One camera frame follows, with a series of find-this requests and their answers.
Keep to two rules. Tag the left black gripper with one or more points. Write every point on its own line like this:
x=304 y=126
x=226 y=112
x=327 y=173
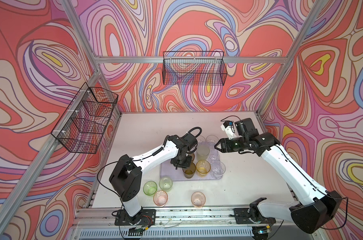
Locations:
x=174 y=163

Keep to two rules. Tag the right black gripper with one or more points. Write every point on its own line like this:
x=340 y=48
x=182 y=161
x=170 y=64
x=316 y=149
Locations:
x=223 y=143

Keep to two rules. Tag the dark olive glass back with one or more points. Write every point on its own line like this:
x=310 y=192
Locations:
x=193 y=157

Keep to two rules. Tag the dark olive glass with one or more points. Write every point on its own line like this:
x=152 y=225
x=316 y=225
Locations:
x=193 y=157
x=190 y=171

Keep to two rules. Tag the pale green glass front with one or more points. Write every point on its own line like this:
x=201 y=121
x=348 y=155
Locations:
x=203 y=152

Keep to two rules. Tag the small clear glass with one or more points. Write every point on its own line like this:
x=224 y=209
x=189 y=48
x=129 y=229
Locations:
x=214 y=157

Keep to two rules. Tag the yellow glass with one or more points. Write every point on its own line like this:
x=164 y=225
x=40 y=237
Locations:
x=203 y=167

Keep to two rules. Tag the dark olive glass front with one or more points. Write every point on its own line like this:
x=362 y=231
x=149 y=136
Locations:
x=190 y=171

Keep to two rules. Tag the light green glass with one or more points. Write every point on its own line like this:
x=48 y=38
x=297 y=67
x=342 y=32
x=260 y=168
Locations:
x=166 y=183

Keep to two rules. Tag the peach pink glass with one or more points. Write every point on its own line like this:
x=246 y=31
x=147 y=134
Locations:
x=198 y=199

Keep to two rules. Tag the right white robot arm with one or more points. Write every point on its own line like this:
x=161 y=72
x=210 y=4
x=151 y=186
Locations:
x=314 y=205

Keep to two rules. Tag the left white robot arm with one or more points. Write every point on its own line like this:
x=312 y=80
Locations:
x=127 y=174

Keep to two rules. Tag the lavender plastic tray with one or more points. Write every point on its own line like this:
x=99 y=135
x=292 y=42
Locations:
x=167 y=169

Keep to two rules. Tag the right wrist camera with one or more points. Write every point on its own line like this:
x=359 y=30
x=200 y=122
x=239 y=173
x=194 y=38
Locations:
x=229 y=129

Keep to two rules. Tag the black wire basket back wall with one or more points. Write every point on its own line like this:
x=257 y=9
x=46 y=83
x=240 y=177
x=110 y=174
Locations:
x=194 y=68

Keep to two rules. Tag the black wire basket wall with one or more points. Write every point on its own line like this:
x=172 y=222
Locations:
x=194 y=68
x=89 y=114

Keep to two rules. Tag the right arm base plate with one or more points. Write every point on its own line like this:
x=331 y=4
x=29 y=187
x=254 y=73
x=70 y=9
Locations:
x=251 y=216

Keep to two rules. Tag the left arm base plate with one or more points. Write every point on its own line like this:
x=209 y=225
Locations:
x=145 y=217

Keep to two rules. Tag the black wire basket left wall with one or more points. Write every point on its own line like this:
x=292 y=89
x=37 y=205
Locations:
x=89 y=114

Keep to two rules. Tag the aluminium front rail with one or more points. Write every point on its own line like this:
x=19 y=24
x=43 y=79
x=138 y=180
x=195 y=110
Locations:
x=166 y=217

